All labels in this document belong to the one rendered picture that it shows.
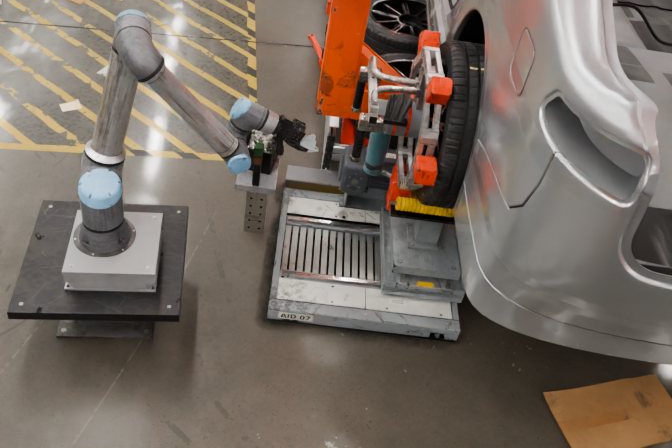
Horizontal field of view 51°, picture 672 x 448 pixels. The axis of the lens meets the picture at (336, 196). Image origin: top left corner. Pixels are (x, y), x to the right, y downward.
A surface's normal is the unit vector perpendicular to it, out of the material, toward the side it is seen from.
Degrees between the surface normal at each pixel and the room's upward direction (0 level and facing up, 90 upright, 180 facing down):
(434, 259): 0
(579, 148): 16
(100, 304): 0
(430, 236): 90
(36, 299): 0
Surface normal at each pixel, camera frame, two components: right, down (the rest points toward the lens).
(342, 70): -0.03, 0.65
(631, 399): 0.18, -0.75
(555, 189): -0.80, 0.28
